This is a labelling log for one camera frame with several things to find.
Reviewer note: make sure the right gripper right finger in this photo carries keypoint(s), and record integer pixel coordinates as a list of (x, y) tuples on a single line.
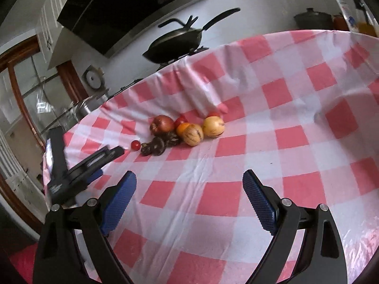
[(321, 256)]

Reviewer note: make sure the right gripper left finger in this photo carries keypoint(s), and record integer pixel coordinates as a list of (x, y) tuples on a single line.
[(68, 232)]

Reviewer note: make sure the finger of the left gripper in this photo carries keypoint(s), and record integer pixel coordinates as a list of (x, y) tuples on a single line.
[(91, 164), (114, 153)]

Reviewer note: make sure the dark passion fruit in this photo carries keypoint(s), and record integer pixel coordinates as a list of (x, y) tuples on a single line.
[(158, 146), (146, 149), (171, 139)]

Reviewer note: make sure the red apple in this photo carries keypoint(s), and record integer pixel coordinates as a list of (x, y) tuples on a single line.
[(161, 125)]

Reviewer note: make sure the small orange fruit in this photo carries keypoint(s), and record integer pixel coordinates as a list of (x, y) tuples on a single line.
[(181, 128)]

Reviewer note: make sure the red cherry tomato left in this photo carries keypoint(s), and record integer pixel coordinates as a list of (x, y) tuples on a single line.
[(135, 145)]

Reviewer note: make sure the steel pot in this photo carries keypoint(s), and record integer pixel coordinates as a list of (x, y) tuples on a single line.
[(89, 104)]

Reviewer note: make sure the red tomato behind apple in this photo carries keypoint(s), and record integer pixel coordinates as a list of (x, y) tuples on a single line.
[(180, 120)]

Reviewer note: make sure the white rice cooker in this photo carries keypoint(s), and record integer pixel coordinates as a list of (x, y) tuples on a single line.
[(93, 77)]

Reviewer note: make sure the yellow striped melon front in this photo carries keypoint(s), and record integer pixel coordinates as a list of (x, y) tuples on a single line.
[(193, 135)]

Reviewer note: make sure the yellow striped melon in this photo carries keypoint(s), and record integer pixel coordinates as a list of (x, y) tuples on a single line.
[(213, 126), (193, 135)]

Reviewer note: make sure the wooden framed glass door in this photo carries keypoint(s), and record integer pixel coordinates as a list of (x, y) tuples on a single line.
[(34, 99)]

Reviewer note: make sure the yellow striped melon back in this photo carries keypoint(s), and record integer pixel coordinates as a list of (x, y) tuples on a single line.
[(213, 126)]

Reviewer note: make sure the black wok pan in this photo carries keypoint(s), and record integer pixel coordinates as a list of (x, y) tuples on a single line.
[(180, 42)]

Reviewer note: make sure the black range hood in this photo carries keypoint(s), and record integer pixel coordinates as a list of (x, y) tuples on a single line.
[(108, 26)]

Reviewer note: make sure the red white checkered tablecloth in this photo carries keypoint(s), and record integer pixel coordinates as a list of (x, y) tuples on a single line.
[(300, 109)]

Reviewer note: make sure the white upper cabinet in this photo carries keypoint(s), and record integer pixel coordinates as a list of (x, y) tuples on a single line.
[(57, 44)]

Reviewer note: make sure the amber bottle black cap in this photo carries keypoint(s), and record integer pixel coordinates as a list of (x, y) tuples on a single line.
[(364, 23)]

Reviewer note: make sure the dark cooking pot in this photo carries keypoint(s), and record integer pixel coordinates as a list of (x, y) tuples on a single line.
[(313, 20)]

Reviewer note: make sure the red container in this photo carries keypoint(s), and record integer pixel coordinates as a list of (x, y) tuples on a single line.
[(339, 23)]

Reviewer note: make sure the white carton package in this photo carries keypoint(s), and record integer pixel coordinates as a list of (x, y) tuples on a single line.
[(348, 16)]

